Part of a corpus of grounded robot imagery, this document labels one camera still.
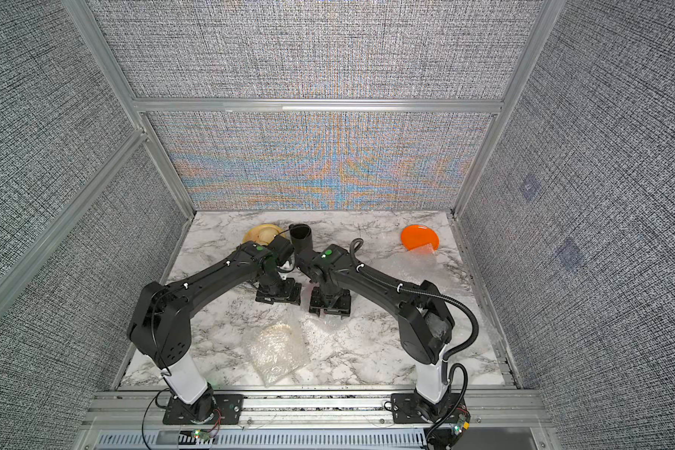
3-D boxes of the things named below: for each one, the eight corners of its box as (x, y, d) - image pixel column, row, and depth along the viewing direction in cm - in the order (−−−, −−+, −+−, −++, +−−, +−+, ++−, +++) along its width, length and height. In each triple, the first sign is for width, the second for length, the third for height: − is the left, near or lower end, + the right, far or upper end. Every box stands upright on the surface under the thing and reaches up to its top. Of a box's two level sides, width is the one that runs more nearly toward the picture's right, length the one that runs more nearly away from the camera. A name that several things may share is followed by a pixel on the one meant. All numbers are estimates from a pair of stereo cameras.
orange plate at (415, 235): (403, 250, 110) (404, 246, 108) (399, 228, 117) (400, 224, 115) (439, 250, 110) (441, 246, 108) (433, 228, 117) (434, 224, 115)
